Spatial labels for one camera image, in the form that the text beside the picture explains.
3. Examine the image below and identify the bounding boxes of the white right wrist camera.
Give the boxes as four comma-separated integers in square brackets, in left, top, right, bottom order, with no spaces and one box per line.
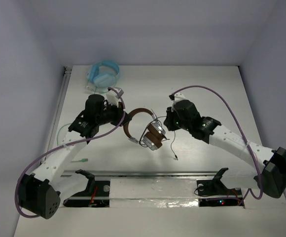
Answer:
[169,92,186,102]

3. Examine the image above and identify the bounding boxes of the green headphone cable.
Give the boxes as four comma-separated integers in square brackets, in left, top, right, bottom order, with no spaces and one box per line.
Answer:
[56,74,109,164]

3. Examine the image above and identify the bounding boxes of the aluminium rail at left wall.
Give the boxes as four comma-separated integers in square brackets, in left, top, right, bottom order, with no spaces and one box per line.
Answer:
[43,66,72,153]

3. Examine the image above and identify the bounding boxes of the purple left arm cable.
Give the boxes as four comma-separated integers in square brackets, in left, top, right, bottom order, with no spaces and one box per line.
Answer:
[14,86,127,220]

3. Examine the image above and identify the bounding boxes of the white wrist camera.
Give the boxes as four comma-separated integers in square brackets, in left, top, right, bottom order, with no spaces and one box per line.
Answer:
[106,87,124,106]
[169,92,186,102]

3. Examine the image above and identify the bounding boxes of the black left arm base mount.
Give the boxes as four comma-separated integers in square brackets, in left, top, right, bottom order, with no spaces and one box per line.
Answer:
[63,169,110,208]

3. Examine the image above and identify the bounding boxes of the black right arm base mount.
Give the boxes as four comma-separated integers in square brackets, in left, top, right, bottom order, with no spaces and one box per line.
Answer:
[194,168,244,207]

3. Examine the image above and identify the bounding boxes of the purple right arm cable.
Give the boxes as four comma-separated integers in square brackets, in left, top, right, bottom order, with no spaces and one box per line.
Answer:
[172,85,264,199]

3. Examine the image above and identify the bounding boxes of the light blue headphones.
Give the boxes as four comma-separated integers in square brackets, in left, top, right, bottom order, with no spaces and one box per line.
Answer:
[86,60,120,88]

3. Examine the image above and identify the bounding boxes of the aluminium rail at table front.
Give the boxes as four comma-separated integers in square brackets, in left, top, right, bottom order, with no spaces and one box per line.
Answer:
[56,168,235,179]

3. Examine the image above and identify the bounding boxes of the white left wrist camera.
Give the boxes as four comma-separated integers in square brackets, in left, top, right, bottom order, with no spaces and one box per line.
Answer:
[106,87,124,106]

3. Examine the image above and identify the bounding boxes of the brown silver headphones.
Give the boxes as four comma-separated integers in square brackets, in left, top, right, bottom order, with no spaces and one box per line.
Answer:
[123,108,168,151]

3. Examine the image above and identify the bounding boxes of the black headphone cable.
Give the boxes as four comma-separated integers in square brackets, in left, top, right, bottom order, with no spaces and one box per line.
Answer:
[138,116,179,160]

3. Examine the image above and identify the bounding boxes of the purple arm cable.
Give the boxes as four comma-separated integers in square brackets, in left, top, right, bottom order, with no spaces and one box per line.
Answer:
[14,86,127,220]
[172,85,264,199]

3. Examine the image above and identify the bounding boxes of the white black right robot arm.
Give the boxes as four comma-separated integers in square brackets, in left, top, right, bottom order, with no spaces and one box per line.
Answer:
[164,99,286,198]

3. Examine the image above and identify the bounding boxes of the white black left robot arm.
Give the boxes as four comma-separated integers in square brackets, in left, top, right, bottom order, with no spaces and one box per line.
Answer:
[14,87,127,219]

